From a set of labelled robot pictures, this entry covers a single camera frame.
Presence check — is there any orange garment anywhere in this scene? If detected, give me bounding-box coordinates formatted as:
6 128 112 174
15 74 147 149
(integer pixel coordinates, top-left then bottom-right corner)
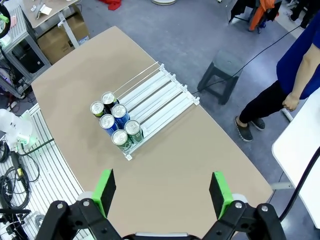
248 0 276 32

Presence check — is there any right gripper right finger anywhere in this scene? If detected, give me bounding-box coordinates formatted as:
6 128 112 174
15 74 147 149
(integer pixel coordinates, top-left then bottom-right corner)
202 171 288 240

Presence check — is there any thin black floor cable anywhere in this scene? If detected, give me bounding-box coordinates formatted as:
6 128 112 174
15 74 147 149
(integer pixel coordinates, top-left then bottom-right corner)
191 22 307 96

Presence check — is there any person's left forearm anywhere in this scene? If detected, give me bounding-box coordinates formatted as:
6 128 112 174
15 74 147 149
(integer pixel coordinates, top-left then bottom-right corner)
287 42 320 100

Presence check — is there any wooden top desk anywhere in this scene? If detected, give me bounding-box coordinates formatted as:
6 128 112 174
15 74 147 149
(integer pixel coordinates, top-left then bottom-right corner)
22 0 83 50

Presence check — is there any small white stand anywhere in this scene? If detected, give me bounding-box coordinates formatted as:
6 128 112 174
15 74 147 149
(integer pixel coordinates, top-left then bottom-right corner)
36 3 53 20

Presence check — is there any black computer tower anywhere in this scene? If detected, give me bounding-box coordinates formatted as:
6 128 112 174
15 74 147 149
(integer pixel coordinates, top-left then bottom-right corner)
11 42 46 75

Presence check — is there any aluminium slotted base plate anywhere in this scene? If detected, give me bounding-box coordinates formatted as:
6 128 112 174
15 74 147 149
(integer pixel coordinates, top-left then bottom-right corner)
0 103 87 240

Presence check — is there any grey slip-on shoe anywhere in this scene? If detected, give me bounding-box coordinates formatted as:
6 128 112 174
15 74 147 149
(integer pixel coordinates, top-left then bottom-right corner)
250 117 266 132
234 115 254 143

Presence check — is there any black hanging garment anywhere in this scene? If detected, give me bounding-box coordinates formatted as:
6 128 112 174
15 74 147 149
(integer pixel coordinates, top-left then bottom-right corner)
228 0 261 23

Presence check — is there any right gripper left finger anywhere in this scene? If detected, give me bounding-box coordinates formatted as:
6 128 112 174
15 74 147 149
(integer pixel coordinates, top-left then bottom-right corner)
34 168 126 240

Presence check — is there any dark green cable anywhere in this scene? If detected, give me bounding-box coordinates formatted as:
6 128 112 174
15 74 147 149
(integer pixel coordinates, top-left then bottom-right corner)
17 139 55 157

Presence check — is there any blue beverage can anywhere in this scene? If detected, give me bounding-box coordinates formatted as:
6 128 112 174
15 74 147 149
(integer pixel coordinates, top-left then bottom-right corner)
99 113 118 137
111 103 131 126

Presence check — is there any dark grey plastic stool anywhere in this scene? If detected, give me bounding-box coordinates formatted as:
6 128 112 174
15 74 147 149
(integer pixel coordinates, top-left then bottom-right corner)
196 49 247 106

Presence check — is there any person in blue shirt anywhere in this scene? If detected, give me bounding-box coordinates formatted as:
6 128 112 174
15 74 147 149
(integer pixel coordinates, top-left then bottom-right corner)
238 17 320 126

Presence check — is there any large cardboard box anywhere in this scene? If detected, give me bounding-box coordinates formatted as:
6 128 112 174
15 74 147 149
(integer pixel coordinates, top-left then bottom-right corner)
37 11 90 66

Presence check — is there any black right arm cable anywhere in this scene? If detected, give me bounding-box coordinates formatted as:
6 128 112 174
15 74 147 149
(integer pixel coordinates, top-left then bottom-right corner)
278 149 320 222

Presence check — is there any clear acrylic can dispenser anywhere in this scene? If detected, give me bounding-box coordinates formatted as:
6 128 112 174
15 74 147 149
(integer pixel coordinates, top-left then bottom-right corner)
93 61 202 162

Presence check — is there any black cable bundle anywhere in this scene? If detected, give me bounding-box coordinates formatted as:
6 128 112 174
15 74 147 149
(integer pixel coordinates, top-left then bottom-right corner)
0 139 42 211

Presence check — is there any aluminium frame rack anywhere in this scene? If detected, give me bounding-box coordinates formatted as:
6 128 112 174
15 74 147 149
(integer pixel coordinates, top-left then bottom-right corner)
0 4 52 98

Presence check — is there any red cloth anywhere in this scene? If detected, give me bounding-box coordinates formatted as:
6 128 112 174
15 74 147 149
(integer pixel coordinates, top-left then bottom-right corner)
98 0 123 11

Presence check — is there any person's left hand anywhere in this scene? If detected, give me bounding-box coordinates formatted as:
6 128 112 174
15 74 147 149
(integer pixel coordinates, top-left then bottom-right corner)
281 92 301 113

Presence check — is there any large white table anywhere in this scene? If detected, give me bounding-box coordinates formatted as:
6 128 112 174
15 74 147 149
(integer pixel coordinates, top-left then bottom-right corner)
271 87 320 230

